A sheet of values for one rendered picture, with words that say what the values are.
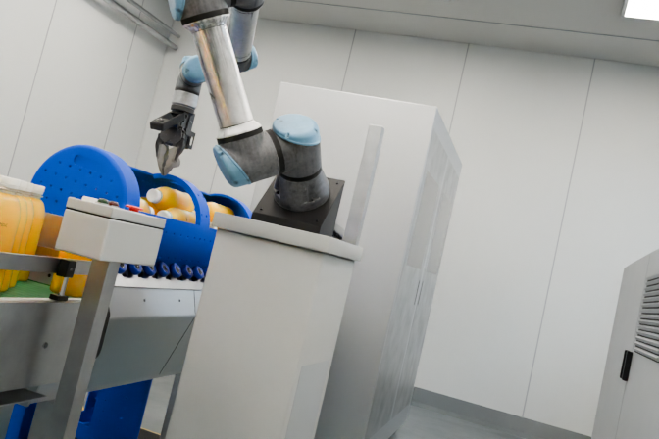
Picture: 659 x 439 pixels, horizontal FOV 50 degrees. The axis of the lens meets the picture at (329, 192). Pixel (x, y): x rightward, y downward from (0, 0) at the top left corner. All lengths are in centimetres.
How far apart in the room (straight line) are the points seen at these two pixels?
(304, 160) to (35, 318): 73
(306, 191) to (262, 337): 38
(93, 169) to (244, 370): 61
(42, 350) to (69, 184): 50
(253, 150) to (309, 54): 567
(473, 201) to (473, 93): 103
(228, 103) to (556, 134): 523
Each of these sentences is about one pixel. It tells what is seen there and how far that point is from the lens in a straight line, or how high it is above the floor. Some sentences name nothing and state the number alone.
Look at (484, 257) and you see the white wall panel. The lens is 656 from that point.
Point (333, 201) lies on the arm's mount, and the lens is 187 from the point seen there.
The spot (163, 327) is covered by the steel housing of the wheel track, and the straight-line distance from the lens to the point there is 208.
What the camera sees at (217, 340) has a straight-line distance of 181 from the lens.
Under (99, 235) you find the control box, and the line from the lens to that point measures 134.
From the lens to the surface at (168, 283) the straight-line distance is 207.
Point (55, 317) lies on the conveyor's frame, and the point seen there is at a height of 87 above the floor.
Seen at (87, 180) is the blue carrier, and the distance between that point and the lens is 180.
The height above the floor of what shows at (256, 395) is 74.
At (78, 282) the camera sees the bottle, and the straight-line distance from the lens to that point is 157.
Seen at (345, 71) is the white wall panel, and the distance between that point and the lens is 717.
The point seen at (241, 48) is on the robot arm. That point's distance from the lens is 199.
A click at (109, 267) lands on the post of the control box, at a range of 143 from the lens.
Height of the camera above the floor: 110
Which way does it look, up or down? 5 degrees up
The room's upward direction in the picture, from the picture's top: 13 degrees clockwise
